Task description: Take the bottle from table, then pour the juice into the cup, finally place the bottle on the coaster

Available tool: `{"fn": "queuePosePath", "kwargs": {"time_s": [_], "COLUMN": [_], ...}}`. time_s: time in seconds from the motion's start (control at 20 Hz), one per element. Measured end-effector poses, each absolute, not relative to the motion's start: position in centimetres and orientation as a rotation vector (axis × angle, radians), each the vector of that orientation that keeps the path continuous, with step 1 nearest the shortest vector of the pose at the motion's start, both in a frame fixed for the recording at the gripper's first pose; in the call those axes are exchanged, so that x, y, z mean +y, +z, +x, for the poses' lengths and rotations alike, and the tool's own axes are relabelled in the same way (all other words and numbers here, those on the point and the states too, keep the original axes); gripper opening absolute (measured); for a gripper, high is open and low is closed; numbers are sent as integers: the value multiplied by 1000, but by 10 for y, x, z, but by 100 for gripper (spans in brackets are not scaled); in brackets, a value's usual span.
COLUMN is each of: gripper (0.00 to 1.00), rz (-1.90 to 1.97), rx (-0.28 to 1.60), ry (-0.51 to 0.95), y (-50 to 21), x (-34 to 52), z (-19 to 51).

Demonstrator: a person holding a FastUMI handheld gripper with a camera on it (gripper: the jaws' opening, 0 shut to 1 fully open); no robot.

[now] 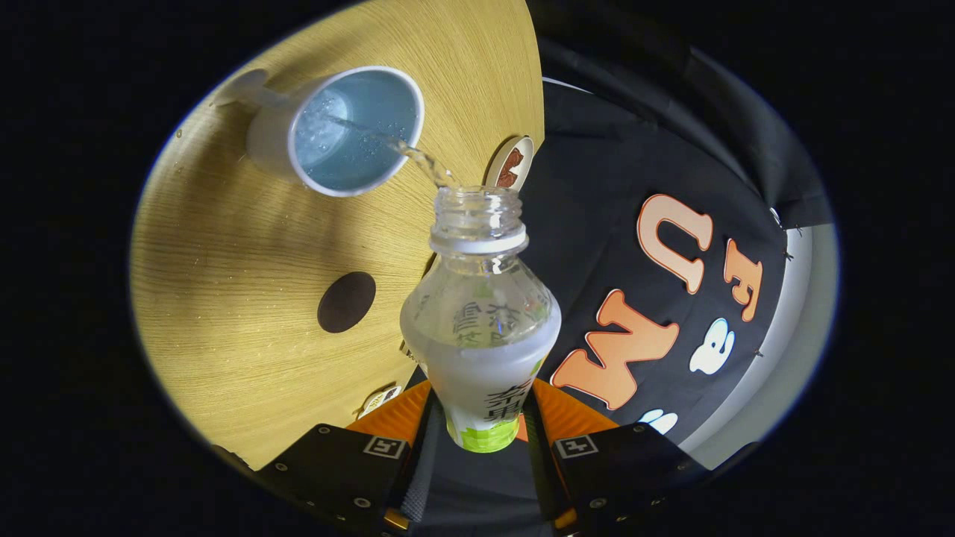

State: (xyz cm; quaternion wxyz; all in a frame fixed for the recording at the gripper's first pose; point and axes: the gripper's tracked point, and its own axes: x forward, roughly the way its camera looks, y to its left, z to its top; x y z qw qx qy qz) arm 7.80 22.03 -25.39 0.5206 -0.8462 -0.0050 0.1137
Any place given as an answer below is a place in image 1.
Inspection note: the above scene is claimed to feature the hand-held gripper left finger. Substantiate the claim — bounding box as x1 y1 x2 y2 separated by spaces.
256 379 442 535

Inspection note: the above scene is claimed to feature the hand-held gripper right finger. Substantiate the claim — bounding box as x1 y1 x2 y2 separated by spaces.
522 377 710 533

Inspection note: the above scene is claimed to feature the clear white juice bottle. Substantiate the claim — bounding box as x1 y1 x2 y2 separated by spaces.
399 185 562 453

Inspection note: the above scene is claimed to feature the dark brown round coaster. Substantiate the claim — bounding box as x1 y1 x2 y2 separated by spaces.
317 271 377 334

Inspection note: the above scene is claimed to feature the white cup with blue inside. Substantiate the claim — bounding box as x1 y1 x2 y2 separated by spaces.
216 66 426 198

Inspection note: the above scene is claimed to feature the white divided spice dish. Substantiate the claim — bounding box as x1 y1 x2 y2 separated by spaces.
357 384 404 420

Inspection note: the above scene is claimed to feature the wooden table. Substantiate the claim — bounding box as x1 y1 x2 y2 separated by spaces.
128 0 545 471

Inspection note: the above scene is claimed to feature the white oval plate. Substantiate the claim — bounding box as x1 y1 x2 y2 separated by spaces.
485 136 535 189

